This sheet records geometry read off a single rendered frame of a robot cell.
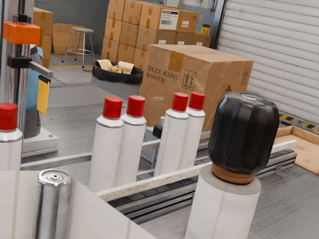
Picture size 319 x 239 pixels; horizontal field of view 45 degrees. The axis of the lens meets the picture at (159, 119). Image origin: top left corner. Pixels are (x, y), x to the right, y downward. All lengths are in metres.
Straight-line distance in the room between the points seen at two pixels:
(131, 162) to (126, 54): 3.93
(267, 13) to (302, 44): 0.63
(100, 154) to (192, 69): 0.55
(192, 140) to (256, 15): 4.54
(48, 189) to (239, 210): 0.24
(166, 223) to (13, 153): 0.31
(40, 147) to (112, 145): 0.37
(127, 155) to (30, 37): 0.28
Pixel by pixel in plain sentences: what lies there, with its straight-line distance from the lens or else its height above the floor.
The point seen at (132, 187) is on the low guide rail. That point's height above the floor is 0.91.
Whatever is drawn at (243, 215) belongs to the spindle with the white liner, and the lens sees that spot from 0.53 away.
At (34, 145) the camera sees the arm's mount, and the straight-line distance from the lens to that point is 1.04.
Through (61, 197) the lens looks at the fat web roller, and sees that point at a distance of 0.45.
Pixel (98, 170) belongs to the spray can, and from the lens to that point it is 0.74.
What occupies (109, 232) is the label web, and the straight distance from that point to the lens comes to 0.43.
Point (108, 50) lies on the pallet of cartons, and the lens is 4.88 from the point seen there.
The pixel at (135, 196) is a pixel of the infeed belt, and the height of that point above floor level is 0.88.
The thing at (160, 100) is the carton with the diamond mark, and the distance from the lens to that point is 1.27.
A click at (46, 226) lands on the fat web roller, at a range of 0.47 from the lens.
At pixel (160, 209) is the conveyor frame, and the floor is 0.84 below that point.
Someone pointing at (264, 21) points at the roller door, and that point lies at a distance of 5.30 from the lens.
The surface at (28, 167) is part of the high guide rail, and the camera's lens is 0.71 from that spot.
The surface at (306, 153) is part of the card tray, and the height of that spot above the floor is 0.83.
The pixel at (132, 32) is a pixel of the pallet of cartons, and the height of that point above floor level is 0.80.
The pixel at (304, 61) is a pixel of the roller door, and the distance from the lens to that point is 5.03.
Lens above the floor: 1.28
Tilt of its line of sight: 18 degrees down
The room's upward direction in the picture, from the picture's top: 11 degrees clockwise
